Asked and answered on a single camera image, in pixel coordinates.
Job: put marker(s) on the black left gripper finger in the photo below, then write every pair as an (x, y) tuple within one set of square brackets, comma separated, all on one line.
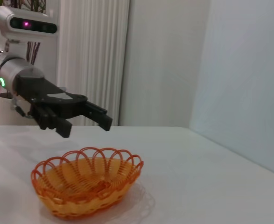
[(62, 127), (101, 120)]

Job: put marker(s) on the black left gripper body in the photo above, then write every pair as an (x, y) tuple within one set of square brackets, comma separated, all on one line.
[(45, 93)]

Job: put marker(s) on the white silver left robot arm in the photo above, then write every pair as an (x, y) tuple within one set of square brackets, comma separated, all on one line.
[(10, 70)]

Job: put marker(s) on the white pleated curtain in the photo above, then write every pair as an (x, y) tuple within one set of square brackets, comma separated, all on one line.
[(92, 58)]

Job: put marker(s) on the dark decorative twigs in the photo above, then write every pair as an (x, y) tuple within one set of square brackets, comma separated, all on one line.
[(35, 4)]

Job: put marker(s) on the white robot head camera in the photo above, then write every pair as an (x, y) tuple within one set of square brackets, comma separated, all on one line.
[(1, 18)]

